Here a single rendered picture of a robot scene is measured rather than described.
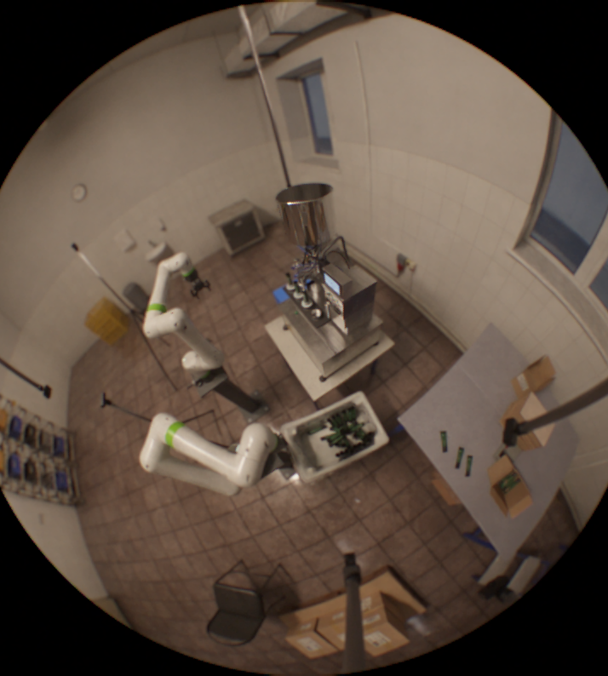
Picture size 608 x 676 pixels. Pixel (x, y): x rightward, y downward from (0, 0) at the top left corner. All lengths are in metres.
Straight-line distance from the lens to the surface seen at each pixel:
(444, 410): 1.61
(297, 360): 1.62
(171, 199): 4.48
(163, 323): 1.16
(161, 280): 1.39
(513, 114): 1.93
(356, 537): 2.32
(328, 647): 2.70
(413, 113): 2.25
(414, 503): 2.33
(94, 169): 4.64
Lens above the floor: 2.17
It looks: 56 degrees down
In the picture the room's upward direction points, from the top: 18 degrees counter-clockwise
